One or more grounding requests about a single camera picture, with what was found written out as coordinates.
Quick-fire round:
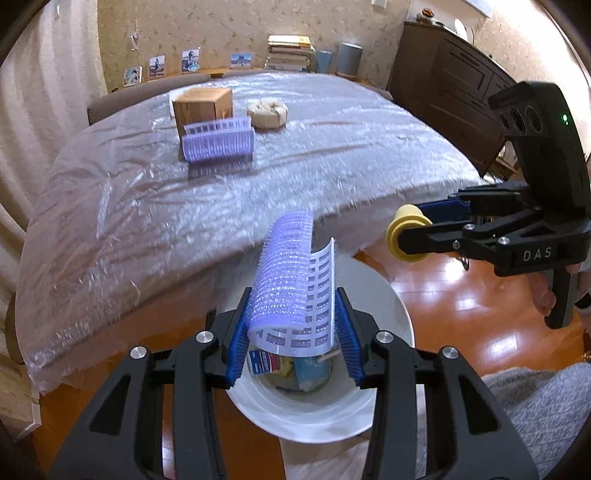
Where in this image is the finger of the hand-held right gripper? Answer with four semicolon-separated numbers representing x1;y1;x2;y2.
397;205;548;261
431;182;532;221

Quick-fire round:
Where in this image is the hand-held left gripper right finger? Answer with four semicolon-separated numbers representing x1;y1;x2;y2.
335;286;541;480

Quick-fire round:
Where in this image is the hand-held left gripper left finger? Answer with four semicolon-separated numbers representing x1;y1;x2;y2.
51;286;254;480

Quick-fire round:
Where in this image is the yellow plastic spool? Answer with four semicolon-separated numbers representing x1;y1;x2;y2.
387;205;432;264

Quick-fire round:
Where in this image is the purple hair roller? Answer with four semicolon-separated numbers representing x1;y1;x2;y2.
181;115;256;163
247;210;338;358

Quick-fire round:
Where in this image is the white trash bin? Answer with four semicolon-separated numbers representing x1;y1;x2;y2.
217;258;416;441

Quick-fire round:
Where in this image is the person's right hand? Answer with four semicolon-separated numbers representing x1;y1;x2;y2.
529;271;557;317

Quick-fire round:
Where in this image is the blue and red carton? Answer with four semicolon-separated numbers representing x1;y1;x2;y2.
249;351;282;377

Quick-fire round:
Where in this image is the light blue packet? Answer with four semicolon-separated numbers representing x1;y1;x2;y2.
293;357;333;391

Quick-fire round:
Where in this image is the dark wooden cabinet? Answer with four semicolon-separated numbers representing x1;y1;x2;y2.
388;21;522;178

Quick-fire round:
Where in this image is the white cloth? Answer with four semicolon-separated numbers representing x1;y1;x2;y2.
283;438;370;480

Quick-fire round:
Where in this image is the clear plastic table cover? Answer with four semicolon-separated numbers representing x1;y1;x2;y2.
14;71;490;393

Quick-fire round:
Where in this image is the grey cylindrical speaker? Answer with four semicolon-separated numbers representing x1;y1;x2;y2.
336;41;363;78

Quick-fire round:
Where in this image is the beige tape roll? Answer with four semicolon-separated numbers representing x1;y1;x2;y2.
247;98;289;130

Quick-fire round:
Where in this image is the grey knit garment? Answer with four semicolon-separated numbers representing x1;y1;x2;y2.
480;362;591;480

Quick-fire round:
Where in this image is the stack of books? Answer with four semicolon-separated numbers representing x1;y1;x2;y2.
265;34;317;72

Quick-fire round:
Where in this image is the white flat box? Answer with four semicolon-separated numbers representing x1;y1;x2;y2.
0;364;42;441

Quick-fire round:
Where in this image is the brown cardboard box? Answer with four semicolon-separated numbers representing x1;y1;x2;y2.
172;88;234;139

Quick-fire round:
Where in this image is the brown sofa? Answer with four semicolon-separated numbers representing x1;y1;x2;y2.
87;69;393;126

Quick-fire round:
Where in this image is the beige curtain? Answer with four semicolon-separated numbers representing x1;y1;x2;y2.
0;0;109;361

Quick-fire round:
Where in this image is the wooden wall ledge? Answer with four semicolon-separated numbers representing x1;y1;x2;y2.
175;67;269;78

